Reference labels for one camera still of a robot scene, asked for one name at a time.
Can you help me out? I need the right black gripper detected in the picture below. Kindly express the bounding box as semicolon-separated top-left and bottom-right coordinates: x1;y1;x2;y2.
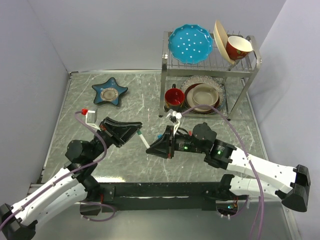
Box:
146;123;208;157

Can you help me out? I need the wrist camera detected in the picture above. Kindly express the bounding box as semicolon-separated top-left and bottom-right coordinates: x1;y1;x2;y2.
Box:
81;108;99;129
166;109;183;136

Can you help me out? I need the beige bowl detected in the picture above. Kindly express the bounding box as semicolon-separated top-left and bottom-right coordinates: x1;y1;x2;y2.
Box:
191;83;220;107

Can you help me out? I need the metal dish rack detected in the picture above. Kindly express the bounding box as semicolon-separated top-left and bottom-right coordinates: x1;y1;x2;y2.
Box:
158;31;262;120

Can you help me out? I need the red rimmed plate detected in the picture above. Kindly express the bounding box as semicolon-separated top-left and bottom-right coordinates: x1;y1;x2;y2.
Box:
185;84;219;108

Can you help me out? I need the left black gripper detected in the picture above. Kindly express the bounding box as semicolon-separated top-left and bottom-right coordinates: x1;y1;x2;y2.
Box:
89;117;144;161

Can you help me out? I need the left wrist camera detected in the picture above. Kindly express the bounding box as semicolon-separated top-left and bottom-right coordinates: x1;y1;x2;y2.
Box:
81;108;99;129

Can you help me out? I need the cream plate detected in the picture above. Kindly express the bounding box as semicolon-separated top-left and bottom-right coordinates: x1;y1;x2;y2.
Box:
213;20;236;65

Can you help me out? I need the white pen green tip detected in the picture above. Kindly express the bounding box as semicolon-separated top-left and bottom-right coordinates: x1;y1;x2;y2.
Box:
139;134;150;149

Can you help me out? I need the black base bar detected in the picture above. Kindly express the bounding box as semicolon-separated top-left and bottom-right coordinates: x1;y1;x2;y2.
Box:
79;181;241;217

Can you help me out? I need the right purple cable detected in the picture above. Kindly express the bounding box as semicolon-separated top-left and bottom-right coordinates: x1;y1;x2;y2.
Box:
181;104;265;240

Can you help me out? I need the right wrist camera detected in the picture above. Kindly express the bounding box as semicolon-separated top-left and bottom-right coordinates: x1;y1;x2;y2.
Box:
166;109;183;136

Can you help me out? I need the blue polka dot plate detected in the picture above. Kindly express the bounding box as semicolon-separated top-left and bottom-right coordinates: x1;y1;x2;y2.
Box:
168;24;214;65

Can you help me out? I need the red and black mug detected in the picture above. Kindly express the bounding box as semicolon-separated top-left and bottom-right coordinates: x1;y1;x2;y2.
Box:
164;83;185;111

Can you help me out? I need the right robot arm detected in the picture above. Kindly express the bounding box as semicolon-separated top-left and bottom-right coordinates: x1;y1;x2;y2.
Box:
146;122;311;213

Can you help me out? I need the blue star shaped dish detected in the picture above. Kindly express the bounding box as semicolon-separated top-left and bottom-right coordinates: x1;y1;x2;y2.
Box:
91;77;128;106

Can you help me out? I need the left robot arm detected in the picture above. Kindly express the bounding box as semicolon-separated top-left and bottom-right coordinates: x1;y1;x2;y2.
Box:
0;117;143;240

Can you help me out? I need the red bowl white inside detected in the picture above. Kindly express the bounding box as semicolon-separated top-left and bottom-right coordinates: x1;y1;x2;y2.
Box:
226;35;253;61

